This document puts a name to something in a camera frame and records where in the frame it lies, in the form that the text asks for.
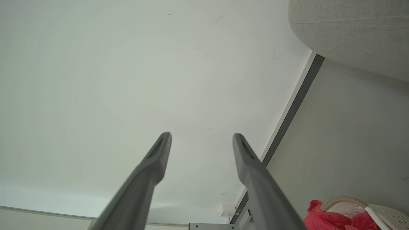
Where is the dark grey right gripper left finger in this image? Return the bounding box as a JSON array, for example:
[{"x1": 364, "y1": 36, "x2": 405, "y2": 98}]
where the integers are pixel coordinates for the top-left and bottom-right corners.
[{"x1": 91, "y1": 132, "x2": 172, "y2": 230}]

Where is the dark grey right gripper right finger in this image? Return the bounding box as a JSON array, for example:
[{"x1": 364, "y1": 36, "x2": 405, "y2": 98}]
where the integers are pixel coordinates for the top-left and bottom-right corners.
[{"x1": 232, "y1": 133, "x2": 307, "y2": 230}]

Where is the red clothing piece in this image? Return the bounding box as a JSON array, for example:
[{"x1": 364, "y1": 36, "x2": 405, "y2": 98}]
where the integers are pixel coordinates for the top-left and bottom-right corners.
[{"x1": 303, "y1": 200, "x2": 381, "y2": 230}]

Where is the white plastic laundry basket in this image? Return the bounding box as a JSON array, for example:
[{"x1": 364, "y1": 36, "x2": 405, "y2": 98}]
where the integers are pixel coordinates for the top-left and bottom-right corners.
[{"x1": 320, "y1": 196, "x2": 409, "y2": 230}]

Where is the dark baseboard strip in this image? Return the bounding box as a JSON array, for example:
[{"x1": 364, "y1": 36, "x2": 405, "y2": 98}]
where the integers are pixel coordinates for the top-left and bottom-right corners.
[{"x1": 230, "y1": 54, "x2": 325, "y2": 224}]

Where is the light grey fabric sofa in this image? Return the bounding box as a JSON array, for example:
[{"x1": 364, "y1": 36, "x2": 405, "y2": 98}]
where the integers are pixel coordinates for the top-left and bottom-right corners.
[{"x1": 289, "y1": 0, "x2": 409, "y2": 82}]

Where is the white wall socket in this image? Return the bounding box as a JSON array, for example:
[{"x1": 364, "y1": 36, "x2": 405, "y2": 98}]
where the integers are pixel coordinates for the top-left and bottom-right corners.
[{"x1": 220, "y1": 203, "x2": 237, "y2": 219}]

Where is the grey metal bracket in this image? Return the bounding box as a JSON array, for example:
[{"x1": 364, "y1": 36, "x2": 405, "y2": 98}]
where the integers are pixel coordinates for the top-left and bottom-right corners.
[{"x1": 189, "y1": 209, "x2": 255, "y2": 230}]

